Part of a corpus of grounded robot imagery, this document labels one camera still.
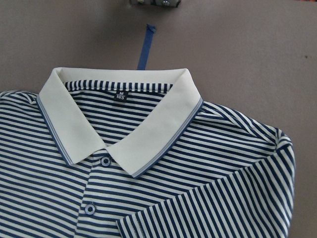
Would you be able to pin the striped polo shirt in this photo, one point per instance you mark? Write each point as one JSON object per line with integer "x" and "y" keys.
{"x": 138, "y": 154}

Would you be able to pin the aluminium frame post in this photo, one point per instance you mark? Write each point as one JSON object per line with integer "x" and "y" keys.
{"x": 161, "y": 3}

